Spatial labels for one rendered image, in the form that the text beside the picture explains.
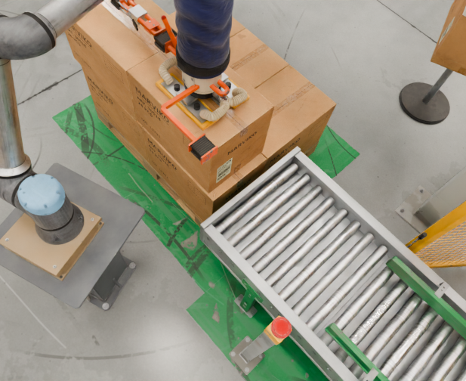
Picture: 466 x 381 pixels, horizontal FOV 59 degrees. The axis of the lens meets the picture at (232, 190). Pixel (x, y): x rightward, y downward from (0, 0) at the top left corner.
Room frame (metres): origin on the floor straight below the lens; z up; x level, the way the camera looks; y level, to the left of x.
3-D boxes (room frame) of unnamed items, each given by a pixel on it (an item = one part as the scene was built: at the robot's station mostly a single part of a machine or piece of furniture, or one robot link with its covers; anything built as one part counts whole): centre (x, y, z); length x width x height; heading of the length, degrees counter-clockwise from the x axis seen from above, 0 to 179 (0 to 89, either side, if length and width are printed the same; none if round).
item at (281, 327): (0.25, -0.25, 1.02); 0.07 x 0.07 x 0.04
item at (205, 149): (0.87, 0.15, 1.08); 0.09 x 0.08 x 0.05; 142
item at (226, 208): (1.00, -0.10, 0.58); 0.70 x 0.03 x 0.06; 142
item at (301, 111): (1.66, 0.25, 0.34); 1.20 x 1.00 x 0.40; 52
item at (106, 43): (1.64, 0.72, 0.74); 0.60 x 0.40 x 0.40; 53
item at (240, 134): (1.27, 0.23, 0.75); 0.60 x 0.40 x 0.40; 52
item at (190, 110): (1.18, 0.28, 0.97); 0.34 x 0.10 x 0.05; 52
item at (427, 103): (2.31, -1.36, 0.31); 0.40 x 0.40 x 0.62
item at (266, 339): (0.25, -0.25, 0.50); 0.07 x 0.07 x 1.00; 52
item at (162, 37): (1.41, 0.42, 1.07); 0.10 x 0.08 x 0.06; 142
